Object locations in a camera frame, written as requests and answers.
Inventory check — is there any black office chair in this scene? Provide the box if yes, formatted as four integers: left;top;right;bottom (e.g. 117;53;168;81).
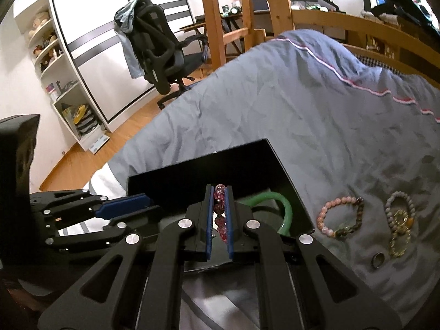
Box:
130;0;209;109

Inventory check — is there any wooden ladder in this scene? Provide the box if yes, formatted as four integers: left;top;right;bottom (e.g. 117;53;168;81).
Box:
202;0;256;70

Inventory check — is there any striped white bed sheet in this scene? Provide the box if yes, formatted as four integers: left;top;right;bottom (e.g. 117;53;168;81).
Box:
56;164;262;330

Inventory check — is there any wooden bed frame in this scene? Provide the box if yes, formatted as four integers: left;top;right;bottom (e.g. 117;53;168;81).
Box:
254;0;439;67

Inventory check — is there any black jewelry box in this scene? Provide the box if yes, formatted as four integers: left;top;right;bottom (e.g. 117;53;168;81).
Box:
128;139;314;237

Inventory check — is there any yellow crystal bead bracelet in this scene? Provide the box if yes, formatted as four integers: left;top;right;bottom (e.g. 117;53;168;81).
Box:
388;208;416;259

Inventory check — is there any grey blue duvet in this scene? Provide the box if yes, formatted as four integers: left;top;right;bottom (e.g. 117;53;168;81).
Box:
90;30;439;329

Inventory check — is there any dark red bead bracelet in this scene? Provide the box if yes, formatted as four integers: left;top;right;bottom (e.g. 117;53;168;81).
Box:
212;183;230;244

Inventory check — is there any white shelf unit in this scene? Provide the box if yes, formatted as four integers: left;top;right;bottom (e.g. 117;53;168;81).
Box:
13;0;110;153

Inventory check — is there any wooden desk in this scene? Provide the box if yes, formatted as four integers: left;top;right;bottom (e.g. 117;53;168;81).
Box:
178;8;272;56

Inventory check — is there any white grey bead bracelet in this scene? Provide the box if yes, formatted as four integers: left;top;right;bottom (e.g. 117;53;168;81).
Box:
384;191;417;238

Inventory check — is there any pink bead bracelet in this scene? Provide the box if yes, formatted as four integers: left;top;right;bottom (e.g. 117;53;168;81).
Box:
315;196;365;241

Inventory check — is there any pile of dark clothes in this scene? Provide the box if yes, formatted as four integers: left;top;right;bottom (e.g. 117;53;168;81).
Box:
372;0;439;33

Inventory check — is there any light blue garment on chair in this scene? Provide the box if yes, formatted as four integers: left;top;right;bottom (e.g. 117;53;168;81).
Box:
113;0;145;79

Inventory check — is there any green jade bangle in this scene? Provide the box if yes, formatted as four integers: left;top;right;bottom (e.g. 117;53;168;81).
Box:
239;191;293;236

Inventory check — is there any white sliding wardrobe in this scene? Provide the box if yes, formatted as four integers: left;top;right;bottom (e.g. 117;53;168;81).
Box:
51;0;193;130

